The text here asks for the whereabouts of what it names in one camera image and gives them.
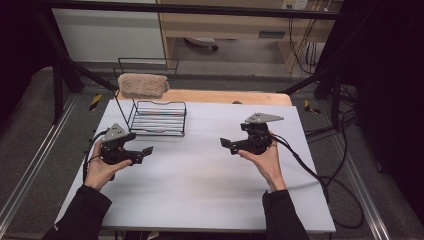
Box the office chair base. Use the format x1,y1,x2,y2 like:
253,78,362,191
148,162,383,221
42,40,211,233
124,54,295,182
183,36,220,52

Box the person's right hand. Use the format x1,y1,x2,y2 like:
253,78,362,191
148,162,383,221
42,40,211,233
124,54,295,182
237,133,288,193

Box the yellow black hazard tape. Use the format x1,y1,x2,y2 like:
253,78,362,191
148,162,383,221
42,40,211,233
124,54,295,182
303,99,321,115
88,93,104,112

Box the black metal frame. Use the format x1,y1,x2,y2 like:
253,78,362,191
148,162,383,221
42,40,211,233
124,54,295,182
33,0,344,128

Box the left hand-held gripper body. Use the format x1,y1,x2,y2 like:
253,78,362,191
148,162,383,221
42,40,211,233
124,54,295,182
99,123,138,166

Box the left hand-held gripper black cable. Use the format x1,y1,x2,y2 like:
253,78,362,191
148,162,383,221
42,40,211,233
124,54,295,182
82,129,110,184

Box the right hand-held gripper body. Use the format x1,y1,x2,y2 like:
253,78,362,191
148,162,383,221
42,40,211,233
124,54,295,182
240,112,285,156

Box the black floor cables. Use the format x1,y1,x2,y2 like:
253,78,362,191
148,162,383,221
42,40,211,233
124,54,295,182
304,83,359,141

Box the white wall power outlet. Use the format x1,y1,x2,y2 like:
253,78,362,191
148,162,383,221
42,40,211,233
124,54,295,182
280,0,309,10

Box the black wire rack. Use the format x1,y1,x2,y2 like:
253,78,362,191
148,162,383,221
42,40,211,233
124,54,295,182
113,57,188,138

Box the white cabinet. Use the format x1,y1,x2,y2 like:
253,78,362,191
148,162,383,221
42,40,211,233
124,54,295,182
52,8,166,63

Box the black curtain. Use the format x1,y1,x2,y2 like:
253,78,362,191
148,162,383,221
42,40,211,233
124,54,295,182
0,0,46,121
339,0,424,221

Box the light wooden desk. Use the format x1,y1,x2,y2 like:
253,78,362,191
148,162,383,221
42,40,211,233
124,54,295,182
156,0,344,73

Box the aluminium floor rail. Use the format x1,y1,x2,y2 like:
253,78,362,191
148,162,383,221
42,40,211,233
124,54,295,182
328,133,392,240
0,94,80,229

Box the right hand-held gripper black cable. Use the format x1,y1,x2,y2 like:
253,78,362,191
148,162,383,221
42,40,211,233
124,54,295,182
266,131,365,230

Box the person's left hand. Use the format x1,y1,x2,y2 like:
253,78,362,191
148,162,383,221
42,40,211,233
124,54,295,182
83,139,134,192

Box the hanging desk cables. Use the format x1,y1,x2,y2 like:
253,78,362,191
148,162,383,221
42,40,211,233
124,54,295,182
287,16,322,76

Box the hand-held gripper black cable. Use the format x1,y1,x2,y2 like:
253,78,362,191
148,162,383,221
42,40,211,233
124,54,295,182
82,129,110,184
266,131,365,230

